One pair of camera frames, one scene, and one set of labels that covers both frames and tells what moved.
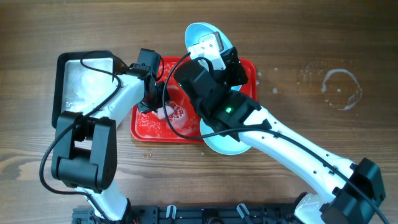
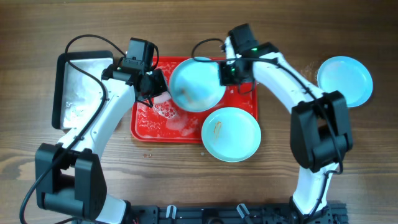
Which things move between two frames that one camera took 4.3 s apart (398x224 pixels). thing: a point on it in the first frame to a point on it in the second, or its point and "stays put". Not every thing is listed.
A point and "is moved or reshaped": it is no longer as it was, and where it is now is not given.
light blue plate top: (198, 30) is moved or reshaped
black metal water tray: (83, 81) stays put
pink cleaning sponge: (160, 113) is moved or reshaped
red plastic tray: (178, 120) stays put
